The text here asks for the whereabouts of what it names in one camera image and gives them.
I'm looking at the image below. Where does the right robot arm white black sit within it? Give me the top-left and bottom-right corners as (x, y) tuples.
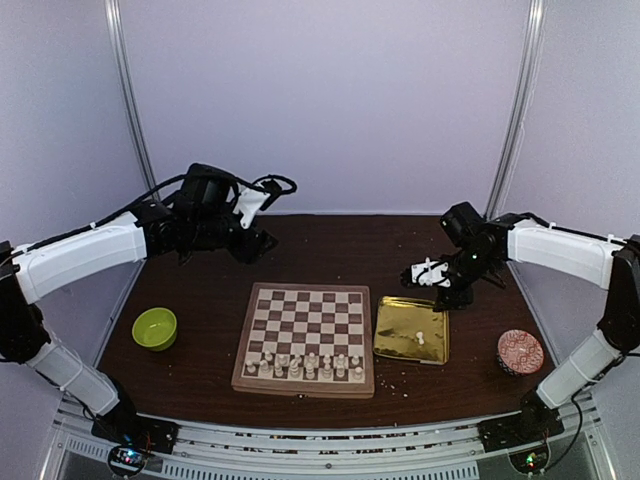
(430, 202), (639, 442)

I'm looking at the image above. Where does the gold metal tray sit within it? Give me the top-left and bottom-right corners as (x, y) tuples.
(373, 296), (450, 365)

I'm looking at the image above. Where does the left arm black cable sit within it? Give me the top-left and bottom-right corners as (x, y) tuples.
(249, 173), (299, 199)

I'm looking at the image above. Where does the left green circuit board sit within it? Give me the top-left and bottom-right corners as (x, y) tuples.
(107, 446), (149, 476)

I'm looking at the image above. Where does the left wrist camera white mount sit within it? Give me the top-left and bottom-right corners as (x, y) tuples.
(233, 179), (282, 230)

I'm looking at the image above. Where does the left aluminium corner post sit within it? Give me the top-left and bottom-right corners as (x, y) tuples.
(104, 0), (156, 189)

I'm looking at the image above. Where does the white chess knight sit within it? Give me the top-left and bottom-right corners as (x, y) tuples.
(259, 360), (271, 378)

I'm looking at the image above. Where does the white chess bishop piece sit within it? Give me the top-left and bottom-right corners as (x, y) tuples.
(321, 365), (334, 381)

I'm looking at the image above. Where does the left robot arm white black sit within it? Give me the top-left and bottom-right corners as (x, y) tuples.
(1, 163), (297, 444)

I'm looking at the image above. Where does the green circuit board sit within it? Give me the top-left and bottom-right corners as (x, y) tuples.
(509, 447), (550, 474)
(107, 446), (149, 476)

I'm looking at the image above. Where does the green bowl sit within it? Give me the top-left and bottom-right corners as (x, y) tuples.
(131, 307), (177, 352)

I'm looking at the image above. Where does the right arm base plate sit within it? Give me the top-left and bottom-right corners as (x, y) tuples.
(477, 413), (565, 453)

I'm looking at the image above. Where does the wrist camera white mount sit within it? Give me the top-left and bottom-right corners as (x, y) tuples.
(400, 257), (451, 288)
(233, 179), (282, 230)

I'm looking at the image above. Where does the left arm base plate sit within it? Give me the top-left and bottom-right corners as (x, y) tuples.
(91, 416), (179, 454)

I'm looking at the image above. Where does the red patterned bowl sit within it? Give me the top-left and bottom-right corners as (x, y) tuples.
(497, 329), (544, 376)

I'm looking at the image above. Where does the aluminium corner post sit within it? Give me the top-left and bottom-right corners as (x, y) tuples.
(104, 0), (156, 189)
(485, 0), (546, 218)

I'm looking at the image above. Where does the right aluminium corner post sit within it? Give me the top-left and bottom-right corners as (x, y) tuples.
(485, 0), (546, 218)

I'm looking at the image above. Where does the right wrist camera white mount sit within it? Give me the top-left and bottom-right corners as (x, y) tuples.
(400, 257), (451, 288)

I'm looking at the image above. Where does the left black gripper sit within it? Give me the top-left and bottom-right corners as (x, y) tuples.
(191, 201), (279, 265)

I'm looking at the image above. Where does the wooden chessboard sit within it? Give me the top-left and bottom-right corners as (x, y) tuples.
(231, 283), (375, 399)

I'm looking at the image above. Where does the right green circuit board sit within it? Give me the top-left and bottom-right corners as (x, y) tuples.
(509, 447), (550, 474)

